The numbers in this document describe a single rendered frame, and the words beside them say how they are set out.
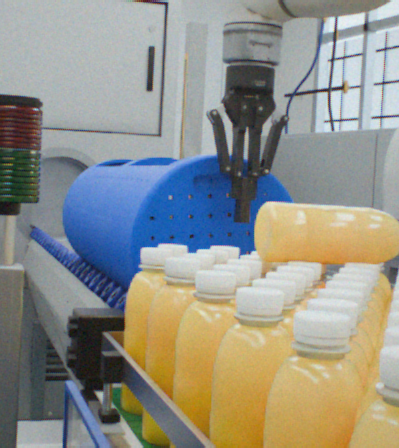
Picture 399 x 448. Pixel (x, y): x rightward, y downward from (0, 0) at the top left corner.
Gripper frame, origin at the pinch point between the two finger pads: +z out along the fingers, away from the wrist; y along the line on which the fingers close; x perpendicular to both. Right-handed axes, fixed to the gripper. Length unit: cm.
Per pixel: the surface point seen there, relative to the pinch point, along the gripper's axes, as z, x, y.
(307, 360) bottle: 9, -72, -19
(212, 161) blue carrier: -5.7, 4.0, -4.0
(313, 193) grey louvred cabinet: 0, 241, 116
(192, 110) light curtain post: -25, 144, 30
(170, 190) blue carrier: -0.8, 4.1, -10.5
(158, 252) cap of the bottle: 6.4, -22.9, -18.3
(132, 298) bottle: 12.2, -22.4, -21.1
